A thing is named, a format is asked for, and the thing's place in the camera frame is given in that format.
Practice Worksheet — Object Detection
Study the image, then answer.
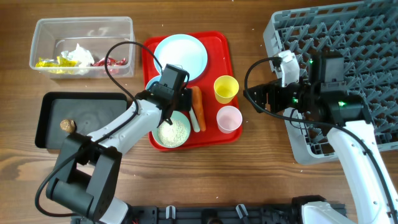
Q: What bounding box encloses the orange carrot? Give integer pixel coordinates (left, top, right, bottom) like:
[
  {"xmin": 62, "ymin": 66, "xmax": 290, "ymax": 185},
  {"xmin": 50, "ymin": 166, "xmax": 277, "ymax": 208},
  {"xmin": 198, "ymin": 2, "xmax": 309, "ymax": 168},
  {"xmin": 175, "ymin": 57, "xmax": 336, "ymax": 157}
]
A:
[{"xmin": 191, "ymin": 86, "xmax": 206, "ymax": 131}]

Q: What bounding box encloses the white rice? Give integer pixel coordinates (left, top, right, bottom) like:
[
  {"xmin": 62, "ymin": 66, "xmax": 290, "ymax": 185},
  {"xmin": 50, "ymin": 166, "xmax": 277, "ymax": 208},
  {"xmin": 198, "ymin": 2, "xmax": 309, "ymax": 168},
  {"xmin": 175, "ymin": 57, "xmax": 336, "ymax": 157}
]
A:
[{"xmin": 158, "ymin": 119, "xmax": 189, "ymax": 147}]

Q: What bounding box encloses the green bowl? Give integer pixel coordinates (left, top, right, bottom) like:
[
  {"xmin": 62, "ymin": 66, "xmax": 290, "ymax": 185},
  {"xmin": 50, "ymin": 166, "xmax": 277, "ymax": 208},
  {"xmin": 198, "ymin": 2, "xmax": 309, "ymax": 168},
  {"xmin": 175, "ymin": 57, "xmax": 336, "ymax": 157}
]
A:
[{"xmin": 152, "ymin": 111, "xmax": 191, "ymax": 148}]

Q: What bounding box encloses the yellow plastic cup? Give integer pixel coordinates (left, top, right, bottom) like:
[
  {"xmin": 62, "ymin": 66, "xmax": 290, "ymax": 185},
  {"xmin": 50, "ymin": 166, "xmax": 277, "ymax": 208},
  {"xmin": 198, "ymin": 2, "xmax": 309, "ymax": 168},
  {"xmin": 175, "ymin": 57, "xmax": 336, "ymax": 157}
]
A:
[{"xmin": 213, "ymin": 75, "xmax": 239, "ymax": 104}]

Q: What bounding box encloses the pink plastic cup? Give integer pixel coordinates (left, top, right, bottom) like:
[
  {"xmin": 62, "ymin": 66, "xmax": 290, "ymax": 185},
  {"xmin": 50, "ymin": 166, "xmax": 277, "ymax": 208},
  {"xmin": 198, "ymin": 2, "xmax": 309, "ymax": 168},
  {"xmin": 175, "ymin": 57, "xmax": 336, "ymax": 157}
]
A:
[{"xmin": 216, "ymin": 106, "xmax": 243, "ymax": 134}]

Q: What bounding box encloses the light blue plate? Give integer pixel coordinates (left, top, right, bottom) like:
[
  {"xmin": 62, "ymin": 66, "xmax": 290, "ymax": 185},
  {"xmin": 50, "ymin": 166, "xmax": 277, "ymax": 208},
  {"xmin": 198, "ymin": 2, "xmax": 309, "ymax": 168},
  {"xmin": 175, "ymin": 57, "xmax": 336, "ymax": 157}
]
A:
[{"xmin": 154, "ymin": 34, "xmax": 208, "ymax": 81}]

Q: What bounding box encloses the white tissue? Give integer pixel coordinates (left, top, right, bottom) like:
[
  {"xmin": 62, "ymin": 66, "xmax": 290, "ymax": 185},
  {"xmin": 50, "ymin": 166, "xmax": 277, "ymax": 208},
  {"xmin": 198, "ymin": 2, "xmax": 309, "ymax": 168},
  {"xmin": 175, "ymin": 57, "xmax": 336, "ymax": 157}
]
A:
[{"xmin": 61, "ymin": 44, "xmax": 95, "ymax": 75}]

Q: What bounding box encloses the brown nut shell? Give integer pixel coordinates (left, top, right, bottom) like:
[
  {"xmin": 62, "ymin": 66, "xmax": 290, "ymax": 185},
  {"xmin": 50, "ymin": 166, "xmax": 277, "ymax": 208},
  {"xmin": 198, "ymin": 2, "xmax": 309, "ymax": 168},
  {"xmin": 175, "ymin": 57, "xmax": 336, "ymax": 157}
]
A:
[{"xmin": 60, "ymin": 119, "xmax": 76, "ymax": 133}]

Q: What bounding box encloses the yellow candy wrapper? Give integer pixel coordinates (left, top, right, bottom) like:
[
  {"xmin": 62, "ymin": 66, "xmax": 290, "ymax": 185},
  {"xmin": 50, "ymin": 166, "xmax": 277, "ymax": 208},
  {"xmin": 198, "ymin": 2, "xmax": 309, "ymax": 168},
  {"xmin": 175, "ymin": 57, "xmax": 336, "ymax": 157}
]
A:
[{"xmin": 35, "ymin": 56, "xmax": 78, "ymax": 74}]

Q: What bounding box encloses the red snack wrapper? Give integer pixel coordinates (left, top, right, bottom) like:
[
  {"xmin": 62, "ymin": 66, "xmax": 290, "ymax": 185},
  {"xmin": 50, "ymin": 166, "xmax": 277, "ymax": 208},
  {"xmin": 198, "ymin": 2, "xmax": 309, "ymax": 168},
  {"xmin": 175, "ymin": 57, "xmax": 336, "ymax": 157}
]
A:
[{"xmin": 91, "ymin": 57, "xmax": 127, "ymax": 75}]

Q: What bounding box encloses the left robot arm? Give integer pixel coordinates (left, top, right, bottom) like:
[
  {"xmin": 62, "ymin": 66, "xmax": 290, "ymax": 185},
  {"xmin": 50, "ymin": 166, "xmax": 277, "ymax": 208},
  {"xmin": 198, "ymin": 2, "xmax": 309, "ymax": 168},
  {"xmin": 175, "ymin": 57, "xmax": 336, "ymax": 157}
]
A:
[{"xmin": 35, "ymin": 84, "xmax": 192, "ymax": 223}]

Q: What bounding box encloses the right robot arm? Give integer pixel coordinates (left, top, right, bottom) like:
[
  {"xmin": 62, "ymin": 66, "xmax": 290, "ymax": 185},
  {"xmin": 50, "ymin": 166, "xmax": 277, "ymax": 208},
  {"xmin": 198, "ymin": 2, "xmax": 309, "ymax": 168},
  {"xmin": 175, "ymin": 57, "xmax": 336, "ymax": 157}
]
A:
[{"xmin": 244, "ymin": 50, "xmax": 397, "ymax": 223}]

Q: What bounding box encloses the grey dishwasher rack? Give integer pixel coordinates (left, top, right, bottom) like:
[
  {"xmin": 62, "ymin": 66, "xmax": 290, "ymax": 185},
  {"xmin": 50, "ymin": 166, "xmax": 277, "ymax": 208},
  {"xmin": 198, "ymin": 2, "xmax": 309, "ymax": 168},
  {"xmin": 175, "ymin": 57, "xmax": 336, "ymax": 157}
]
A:
[{"xmin": 263, "ymin": 1, "xmax": 397, "ymax": 151}]

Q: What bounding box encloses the light blue bowl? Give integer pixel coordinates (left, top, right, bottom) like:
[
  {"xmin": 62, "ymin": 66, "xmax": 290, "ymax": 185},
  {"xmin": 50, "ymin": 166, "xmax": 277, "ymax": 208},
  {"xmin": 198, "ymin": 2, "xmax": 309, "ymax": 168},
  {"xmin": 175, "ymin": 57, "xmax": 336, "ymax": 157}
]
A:
[{"xmin": 146, "ymin": 75, "xmax": 161, "ymax": 91}]

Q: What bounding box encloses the red serving tray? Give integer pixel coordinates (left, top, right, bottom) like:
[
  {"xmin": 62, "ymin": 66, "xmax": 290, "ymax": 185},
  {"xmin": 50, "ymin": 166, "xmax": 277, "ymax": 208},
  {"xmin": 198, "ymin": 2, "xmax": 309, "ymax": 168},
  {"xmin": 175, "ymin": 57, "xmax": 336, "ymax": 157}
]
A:
[{"xmin": 141, "ymin": 31, "xmax": 243, "ymax": 152}]

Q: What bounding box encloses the white plastic spoon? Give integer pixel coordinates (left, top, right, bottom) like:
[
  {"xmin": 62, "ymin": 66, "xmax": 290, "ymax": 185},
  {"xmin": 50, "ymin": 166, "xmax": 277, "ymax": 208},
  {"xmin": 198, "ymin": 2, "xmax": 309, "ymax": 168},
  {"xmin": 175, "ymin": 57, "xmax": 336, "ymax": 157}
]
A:
[{"xmin": 189, "ymin": 108, "xmax": 200, "ymax": 133}]

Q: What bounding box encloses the black plastic tray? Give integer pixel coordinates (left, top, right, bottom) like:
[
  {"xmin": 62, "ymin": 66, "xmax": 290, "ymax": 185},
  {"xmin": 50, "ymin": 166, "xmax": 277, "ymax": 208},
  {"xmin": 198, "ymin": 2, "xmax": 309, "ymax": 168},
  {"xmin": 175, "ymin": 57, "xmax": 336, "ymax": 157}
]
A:
[{"xmin": 35, "ymin": 92, "xmax": 127, "ymax": 149}]

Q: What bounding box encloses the clear plastic bin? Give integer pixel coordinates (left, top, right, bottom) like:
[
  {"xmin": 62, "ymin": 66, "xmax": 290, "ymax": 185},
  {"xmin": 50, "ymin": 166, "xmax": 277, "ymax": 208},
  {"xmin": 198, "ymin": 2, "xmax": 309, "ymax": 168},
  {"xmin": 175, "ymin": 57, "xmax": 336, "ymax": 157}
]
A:
[{"xmin": 29, "ymin": 16, "xmax": 135, "ymax": 79}]

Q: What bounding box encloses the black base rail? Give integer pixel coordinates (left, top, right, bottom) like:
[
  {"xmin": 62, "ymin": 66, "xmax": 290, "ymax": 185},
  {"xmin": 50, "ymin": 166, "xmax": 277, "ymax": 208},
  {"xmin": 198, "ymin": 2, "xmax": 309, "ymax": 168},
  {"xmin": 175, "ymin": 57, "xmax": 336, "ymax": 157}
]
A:
[{"xmin": 132, "ymin": 204, "xmax": 299, "ymax": 224}]

